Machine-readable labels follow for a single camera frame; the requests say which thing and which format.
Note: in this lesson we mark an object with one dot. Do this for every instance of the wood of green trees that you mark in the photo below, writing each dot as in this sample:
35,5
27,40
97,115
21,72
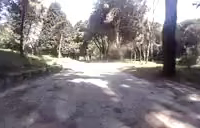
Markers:
104,30

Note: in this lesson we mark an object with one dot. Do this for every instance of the grass verge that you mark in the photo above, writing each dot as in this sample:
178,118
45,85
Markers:
191,77

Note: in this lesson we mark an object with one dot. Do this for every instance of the grass bank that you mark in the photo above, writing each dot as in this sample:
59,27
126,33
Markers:
11,61

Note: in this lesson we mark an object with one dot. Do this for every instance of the slender tree trunk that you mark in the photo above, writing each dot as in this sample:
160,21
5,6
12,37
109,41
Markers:
22,33

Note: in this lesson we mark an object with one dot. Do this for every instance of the low stone kerb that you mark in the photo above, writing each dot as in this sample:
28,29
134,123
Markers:
18,77

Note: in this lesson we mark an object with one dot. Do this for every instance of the thick dark tree trunk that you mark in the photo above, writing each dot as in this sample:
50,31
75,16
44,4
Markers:
169,40

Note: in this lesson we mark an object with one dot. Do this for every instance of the brown dirt path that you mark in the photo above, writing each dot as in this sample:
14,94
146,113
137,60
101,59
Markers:
94,100

